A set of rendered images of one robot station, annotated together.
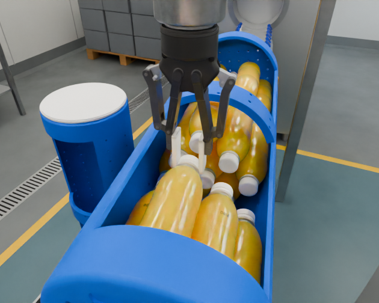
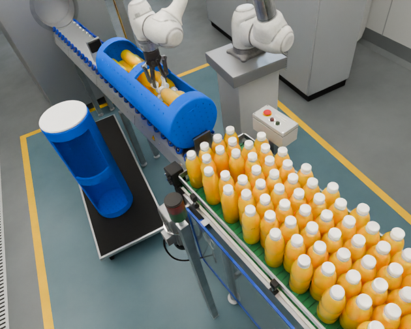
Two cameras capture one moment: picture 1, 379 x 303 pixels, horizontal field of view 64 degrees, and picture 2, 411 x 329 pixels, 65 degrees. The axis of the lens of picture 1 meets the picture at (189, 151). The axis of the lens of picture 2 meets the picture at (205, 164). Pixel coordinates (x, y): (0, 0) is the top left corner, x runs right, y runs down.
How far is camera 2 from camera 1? 128 cm
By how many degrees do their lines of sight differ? 33
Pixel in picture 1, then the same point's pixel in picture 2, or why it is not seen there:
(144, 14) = not seen: outside the picture
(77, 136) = (81, 130)
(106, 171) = (98, 141)
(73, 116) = (74, 122)
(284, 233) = not seen: hidden behind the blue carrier
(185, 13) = (154, 46)
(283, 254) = not seen: hidden behind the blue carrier
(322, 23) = (121, 9)
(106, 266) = (182, 103)
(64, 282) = (176, 114)
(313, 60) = (128, 31)
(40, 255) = (63, 251)
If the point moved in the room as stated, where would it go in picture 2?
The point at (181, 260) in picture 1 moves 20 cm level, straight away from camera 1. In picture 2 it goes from (191, 94) to (160, 83)
